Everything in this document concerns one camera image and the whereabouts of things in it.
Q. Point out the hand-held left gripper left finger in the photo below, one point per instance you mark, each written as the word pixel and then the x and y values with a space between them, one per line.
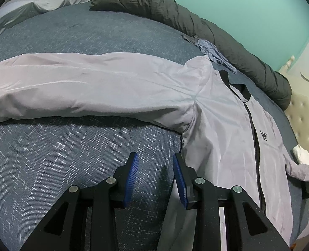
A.
pixel 132 177

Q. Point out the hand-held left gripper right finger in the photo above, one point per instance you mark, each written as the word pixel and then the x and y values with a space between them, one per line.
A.
pixel 179 180

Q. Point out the light grey jacket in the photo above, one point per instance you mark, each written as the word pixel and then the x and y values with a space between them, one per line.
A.
pixel 144 89

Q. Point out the white folded t-shirt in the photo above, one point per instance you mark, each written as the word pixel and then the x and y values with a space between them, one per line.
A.
pixel 303 154

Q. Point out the cream tufted headboard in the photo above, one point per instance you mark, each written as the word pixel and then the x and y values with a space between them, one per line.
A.
pixel 303 120

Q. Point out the blue striped shirt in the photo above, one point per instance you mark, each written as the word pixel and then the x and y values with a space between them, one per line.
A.
pixel 209 49

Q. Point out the dark grey rolled duvet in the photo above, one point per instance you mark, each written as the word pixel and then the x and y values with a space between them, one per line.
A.
pixel 170 7

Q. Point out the light grey blanket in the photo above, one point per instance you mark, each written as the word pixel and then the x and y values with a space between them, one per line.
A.
pixel 31 7

